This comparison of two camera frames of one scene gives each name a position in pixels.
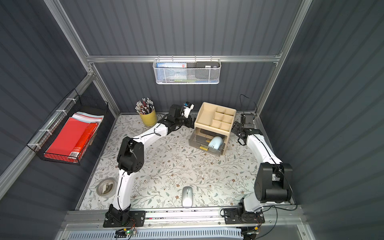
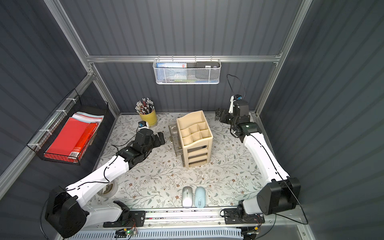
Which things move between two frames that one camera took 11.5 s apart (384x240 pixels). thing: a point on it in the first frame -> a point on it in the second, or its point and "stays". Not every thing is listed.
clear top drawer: x=207 y=141 -> x=176 y=141
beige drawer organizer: x=216 y=118 -> x=196 y=137
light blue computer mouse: x=216 y=142 -> x=200 y=197
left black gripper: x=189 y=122 -> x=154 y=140
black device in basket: x=207 y=64 stays
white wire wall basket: x=187 y=70 stays
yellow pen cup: x=150 y=119 stays
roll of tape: x=106 y=187 stays
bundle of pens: x=145 y=107 stays
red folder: x=72 y=140 stays
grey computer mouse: x=187 y=197 stays
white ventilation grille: x=159 y=233 stays
